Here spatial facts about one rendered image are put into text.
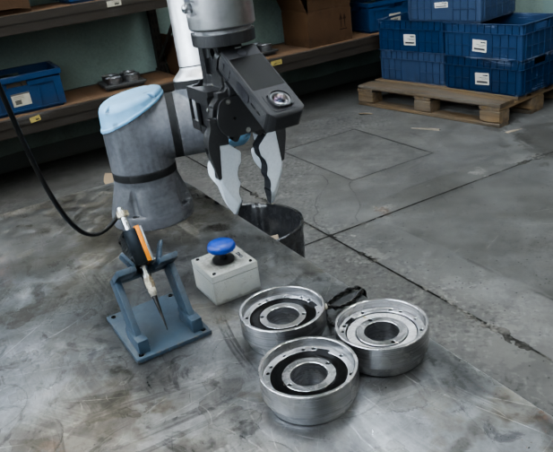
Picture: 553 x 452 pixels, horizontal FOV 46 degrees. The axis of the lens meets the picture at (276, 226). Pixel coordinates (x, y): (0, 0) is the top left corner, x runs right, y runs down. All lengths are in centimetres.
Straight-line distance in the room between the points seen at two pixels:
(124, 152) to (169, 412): 54
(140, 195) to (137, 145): 9
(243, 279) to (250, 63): 32
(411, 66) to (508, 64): 80
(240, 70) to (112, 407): 39
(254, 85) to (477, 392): 39
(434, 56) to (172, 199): 366
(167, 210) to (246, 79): 51
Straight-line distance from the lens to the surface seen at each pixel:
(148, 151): 115
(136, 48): 482
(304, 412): 67
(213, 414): 73
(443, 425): 69
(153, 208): 117
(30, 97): 417
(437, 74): 470
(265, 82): 71
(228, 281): 90
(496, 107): 420
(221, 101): 74
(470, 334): 222
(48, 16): 405
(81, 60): 472
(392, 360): 72
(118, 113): 114
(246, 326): 78
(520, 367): 210
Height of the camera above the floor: 126
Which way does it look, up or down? 24 degrees down
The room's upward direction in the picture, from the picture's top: 8 degrees counter-clockwise
